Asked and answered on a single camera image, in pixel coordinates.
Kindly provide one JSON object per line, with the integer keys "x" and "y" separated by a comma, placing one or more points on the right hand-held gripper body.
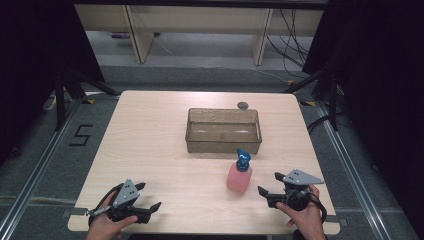
{"x": 300, "y": 178}

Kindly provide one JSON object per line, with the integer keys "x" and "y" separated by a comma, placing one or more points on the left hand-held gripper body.
{"x": 127, "y": 193}

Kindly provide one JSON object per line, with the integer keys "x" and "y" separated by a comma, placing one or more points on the pink bottle with blue pump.
{"x": 239, "y": 178}

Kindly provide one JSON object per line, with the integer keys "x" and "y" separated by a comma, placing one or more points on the clear brown plastic box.
{"x": 223, "y": 141}

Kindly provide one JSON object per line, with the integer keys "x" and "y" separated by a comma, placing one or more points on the person's left hand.
{"x": 103, "y": 226}

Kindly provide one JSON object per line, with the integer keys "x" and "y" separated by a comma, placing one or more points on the person's right hand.
{"x": 308, "y": 220}

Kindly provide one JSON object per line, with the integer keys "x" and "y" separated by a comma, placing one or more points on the grey round table cap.
{"x": 242, "y": 105}

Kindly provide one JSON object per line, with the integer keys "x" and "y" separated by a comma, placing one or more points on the black metal stand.
{"x": 332, "y": 100}
{"x": 60, "y": 100}

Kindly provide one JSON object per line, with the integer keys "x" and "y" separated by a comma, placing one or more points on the dark curtain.
{"x": 383, "y": 83}
{"x": 36, "y": 66}

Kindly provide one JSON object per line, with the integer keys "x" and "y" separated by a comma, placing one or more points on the beige wooden shelf unit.
{"x": 140, "y": 23}

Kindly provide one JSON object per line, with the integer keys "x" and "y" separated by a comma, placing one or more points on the metal floor rail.
{"x": 350, "y": 166}
{"x": 33, "y": 173}

